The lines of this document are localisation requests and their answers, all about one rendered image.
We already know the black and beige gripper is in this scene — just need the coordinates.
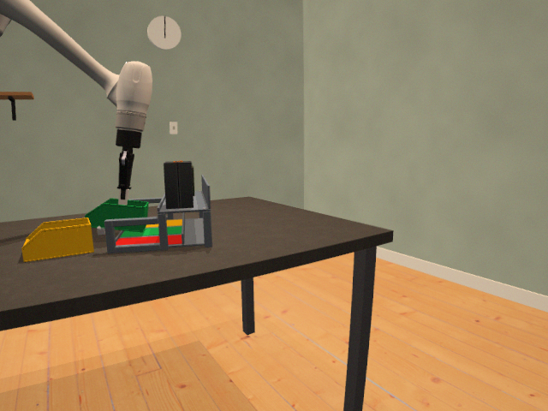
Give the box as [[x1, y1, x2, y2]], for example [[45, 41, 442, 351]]
[[116, 129, 142, 206]]

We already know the green bin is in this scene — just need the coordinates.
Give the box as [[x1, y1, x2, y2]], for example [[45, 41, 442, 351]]
[[86, 199, 149, 232]]

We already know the yellow bin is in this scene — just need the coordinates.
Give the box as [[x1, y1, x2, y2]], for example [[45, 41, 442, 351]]
[[21, 217, 94, 262]]

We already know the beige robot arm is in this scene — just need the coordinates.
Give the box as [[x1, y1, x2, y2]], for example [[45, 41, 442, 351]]
[[0, 0, 152, 132]]

